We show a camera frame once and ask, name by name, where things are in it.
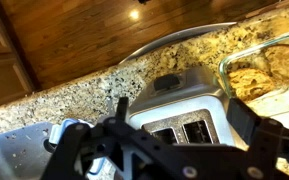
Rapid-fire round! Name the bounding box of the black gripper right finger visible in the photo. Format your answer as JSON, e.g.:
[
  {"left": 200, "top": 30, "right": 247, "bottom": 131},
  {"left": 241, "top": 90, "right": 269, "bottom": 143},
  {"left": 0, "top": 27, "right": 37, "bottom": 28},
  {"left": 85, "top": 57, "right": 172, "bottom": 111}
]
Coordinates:
[{"left": 226, "top": 98, "right": 289, "bottom": 180}]

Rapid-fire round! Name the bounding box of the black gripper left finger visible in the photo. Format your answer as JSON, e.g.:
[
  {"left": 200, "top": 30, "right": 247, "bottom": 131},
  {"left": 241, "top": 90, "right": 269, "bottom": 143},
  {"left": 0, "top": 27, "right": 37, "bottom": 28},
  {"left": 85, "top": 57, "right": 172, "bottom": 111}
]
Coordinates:
[{"left": 41, "top": 97, "right": 128, "bottom": 180}]

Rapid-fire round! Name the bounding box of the brown bread slice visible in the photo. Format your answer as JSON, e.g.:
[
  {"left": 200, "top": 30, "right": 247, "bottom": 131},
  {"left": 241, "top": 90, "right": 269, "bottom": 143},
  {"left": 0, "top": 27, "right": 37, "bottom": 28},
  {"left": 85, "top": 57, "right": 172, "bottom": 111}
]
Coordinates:
[
  {"left": 265, "top": 44, "right": 289, "bottom": 82},
  {"left": 229, "top": 68, "right": 276, "bottom": 101}
]

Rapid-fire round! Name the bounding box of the stainless steel two-slot toaster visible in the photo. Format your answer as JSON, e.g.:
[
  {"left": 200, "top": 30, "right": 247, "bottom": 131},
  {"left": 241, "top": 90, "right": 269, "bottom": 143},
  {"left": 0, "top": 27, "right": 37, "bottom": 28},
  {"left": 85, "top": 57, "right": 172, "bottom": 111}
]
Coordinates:
[{"left": 127, "top": 66, "right": 234, "bottom": 145}]

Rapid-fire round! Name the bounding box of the black toaster lever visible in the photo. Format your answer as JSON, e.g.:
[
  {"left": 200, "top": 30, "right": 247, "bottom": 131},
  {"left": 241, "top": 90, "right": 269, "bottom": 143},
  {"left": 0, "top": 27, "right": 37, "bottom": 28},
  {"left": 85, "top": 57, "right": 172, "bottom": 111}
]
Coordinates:
[{"left": 153, "top": 74, "right": 180, "bottom": 91}]

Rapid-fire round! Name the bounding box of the blue clear container lid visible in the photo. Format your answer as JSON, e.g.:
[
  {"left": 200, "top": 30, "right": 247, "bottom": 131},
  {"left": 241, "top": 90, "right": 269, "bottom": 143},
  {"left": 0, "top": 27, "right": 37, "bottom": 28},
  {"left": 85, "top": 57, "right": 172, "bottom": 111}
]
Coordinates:
[{"left": 47, "top": 119, "right": 104, "bottom": 177}]

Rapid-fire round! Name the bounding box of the stainless steel sink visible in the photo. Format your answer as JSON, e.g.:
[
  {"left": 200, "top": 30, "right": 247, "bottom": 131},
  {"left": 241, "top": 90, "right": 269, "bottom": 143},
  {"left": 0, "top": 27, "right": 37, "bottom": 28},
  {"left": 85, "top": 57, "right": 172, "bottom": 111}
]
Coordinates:
[{"left": 0, "top": 122, "right": 52, "bottom": 180}]

